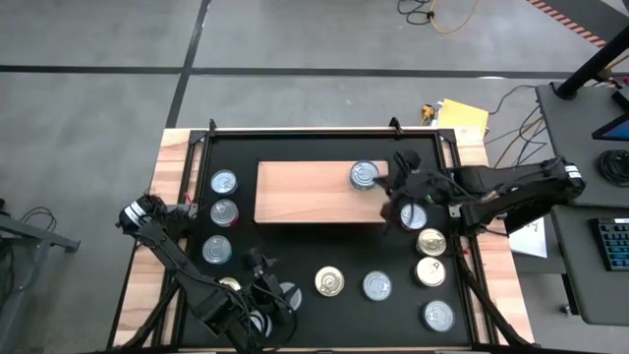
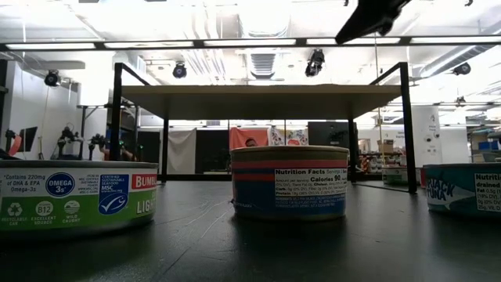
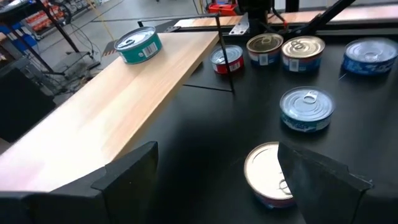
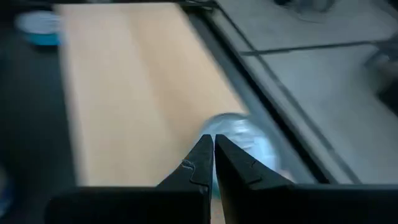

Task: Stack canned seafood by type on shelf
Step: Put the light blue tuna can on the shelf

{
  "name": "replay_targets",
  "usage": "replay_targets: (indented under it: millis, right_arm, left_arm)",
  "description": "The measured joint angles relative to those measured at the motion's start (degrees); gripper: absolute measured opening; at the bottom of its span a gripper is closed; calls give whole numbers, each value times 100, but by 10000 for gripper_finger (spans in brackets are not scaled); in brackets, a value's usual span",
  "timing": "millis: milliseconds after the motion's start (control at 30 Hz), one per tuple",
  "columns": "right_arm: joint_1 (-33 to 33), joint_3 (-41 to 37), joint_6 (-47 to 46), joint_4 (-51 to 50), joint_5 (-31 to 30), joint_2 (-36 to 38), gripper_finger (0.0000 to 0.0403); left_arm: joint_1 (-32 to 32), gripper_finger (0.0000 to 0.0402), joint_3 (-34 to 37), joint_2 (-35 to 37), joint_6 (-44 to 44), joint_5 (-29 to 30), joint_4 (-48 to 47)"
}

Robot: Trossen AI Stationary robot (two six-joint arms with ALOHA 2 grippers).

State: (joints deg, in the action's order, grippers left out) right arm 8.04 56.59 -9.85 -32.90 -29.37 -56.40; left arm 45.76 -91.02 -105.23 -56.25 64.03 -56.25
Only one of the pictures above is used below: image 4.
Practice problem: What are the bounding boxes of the black table mat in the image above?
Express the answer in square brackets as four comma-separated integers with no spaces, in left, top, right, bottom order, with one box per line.
[0,0,78,224]

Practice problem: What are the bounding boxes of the wooden shelf black metal legs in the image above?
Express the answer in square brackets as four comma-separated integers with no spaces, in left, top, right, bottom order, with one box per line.
[54,1,249,224]

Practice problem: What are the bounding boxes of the tuna can bright blue label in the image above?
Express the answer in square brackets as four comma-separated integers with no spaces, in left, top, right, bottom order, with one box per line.
[14,11,63,47]

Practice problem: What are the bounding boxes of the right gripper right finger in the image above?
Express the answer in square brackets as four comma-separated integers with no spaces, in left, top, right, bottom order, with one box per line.
[214,133,296,190]

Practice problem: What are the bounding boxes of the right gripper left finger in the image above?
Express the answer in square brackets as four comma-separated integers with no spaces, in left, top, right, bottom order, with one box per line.
[155,133,216,190]

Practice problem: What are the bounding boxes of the teal snack tuna can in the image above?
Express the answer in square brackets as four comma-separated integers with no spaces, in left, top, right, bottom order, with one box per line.
[194,112,296,200]

